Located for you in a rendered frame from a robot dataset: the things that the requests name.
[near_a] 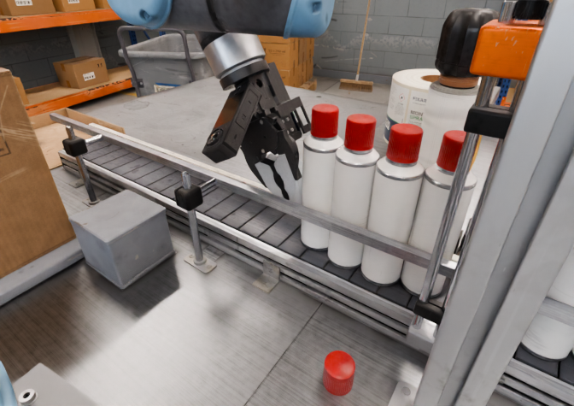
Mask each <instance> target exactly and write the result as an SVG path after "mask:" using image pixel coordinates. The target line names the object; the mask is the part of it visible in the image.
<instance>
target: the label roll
mask: <svg viewBox="0 0 574 406"><path fill-rule="evenodd" d="M439 77H440V73H439V71H438V70H436V69H409V70H403V71H400V72H397V73H395V74H393V78H392V84H391V89H390V95H389V106H388V111H387V117H386V122H385V129H384V140H385V142H386V143H388V142H389V137H390V128H391V127H392V126H393V125H395V124H399V123H407V124H413V125H416V126H419V127H421V124H422V120H423V116H424V112H425V104H426V101H427V97H428V92H429V87H430V84H431V83H432V82H435V81H438V80H439Z"/></svg>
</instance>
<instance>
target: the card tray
mask: <svg viewBox="0 0 574 406"><path fill-rule="evenodd" d="M51 113H57V114H59V115H63V116H65V117H67V118H70V119H72V120H75V121H78V122H81V123H84V124H86V125H88V126H89V124H91V123H95V124H98V125H99V126H102V127H106V128H108V129H111V130H114V131H116V132H120V133H123V134H126V132H125V128H124V127H120V126H117V125H115V124H112V123H109V122H106V121H103V120H100V119H97V118H95V117H92V116H89V115H86V114H83V113H80V112H78V111H75V110H72V109H69V108H64V109H58V110H54V111H50V112H48V113H44V114H41V115H34V116H32V117H29V119H30V121H31V123H32V127H33V129H34V132H35V133H36V136H37V138H38V141H39V144H40V146H41V149H42V151H43V153H44V157H45V160H46V161H47V164H48V166H49V169H50V170H52V169H54V168H58V167H60V166H62V161H61V159H60V157H59V154H58V151H59V150H63V148H64V147H63V144H62V140H63V139H65V138H68V136H67V132H66V129H65V127H66V126H65V125H62V124H61V123H58V122H56V121H53V120H52V119H51V118H50V114H51ZM73 130H74V133H75V136H78V137H81V138H83V139H88V138H92V136H91V135H88V134H86V133H83V132H80V131H78V130H75V129H73Z"/></svg>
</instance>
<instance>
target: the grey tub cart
mask: <svg viewBox="0 0 574 406"><path fill-rule="evenodd" d="M123 31H154V32H178V33H179V34H166V35H162V36H160V37H157V38H152V39H150V40H147V41H144V42H142V43H138V44H134V45H131V46H128V47H126V45H125V42H124V39H123V37H122V32H123ZM117 35H118V39H119V41H120V46H121V49H120V50H119V51H118V52H119V56H121V57H124V58H125V60H126V64H127V66H128V67H129V69H130V72H131V75H132V79H131V82H132V87H135V90H136V93H137V97H142V96H146V95H149V94H152V93H155V92H158V91H164V90H166V89H170V88H174V87H176V86H180V85H185V84H188V83H191V82H194V81H198V80H200V79H206V78H209V77H213V76H215V75H214V72H213V70H212V68H211V67H210V65H209V63H208V59H207V57H206V56H205V54H204V52H203V50H202V47H201V45H200V44H199V42H198V40H197V38H196V35H195V34H185V32H184V31H183V30H179V29H167V28H158V29H148V28H145V27H144V26H120V27H119V28H118V31H117Z"/></svg>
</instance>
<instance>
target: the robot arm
mask: <svg viewBox="0 0 574 406"><path fill-rule="evenodd" d="M107 1H108V4H109V5H110V7H111V8H112V10H113V11H114V12H115V13H116V14H117V15H118V16H119V17H120V18H121V19H122V20H123V21H126V22H128V23H130V24H133V25H135V26H144V27H145V28H148V29H158V28H167V29H179V30H191V31H194V34H195V35H196V38H197V40H198V42H199V44H200V45H201V47H202V50H203V52H204V54H205V56H206V57H207V59H208V63H209V65H210V67H211V68H212V70H213V72H214V75H215V77H216V78H217V79H220V85H221V87H222V89H223V91H228V90H230V89H233V88H236V89H235V90H234V91H231V92H230V94H229V96H228V98H227V99H226V101H225V104H224V107H223V109H222V110H221V112H220V115H219V117H218V119H217V121H216V122H215V125H214V128H213V130H212V132H211V133H210V135H209V136H208V139H207V143H206V144H205V146H204V148H203V150H202V153H203V155H205V156H206V157H208V158H209V159H210V160H212V161H213V162H215V163H219V162H223V161H225V160H228V159H231V158H233V157H235V156H236V155H237V153H238V150H239V148H240V149H241V151H242V152H243V154H244V157H245V160H246V162H247V164H248V166H249V168H250V170H251V171H252V173H253V174H254V175H255V177H256V178H257V179H258V180H259V181H260V182H261V183H262V184H263V185H264V186H265V187H266V188H268V190H269V191H270V192H271V193H272V194H273V195H276V196H278V197H282V198H284V199H287V200H290V201H291V202H294V203H298V204H300V205H302V164H303V161H301V160H300V159H299V150H298V147H297V144H296V141H297V139H299V138H301V137H302V132H303V134H305V133H307V132H309V131H311V122H310V120H309V118H308V115H307V112H306V110H305V109H304V106H303V104H302V100H301V99H300V97H295V98H293V99H290V96H289V94H288V92H287V90H286V88H285V86H284V82H283V81H282V79H281V76H280V74H279V72H278V69H277V67H276V64H275V62H270V63H267V61H266V60H264V58H265V56H266V54H265V51H264V50H263V48H262V45H261V42H260V40H259V38H258V36H257V35H266V36H278V37H283V38H284V39H287V38H317V37H319V36H320V35H322V34H323V33H324V32H325V30H326V29H327V27H328V26H329V24H330V21H331V16H332V12H333V8H334V2H335V0H107ZM299 107H301V109H302V112H303V114H304V116H305V118H306V121H307V124H306V125H303V124H302V121H301V119H300V117H299V114H298V113H297V111H296V109H297V108H299ZM293 111H294V112H293ZM294 113H295V115H296V116H295V115H294ZM295 117H296V118H297V120H298V121H296V118H295ZM300 128H301V129H302V132H301V129H300ZM240 145H241V146H242V147H240ZM267 152H272V154H269V155H267ZM277 154H278V155H279V156H278V157H277V156H276V155H277ZM0 406H18V404H17V401H16V397H15V392H14V389H13V386H12V384H11V382H10V380H9V377H8V375H7V372H6V370H5V368H4V366H3V364H2V362H1V361H0Z"/></svg>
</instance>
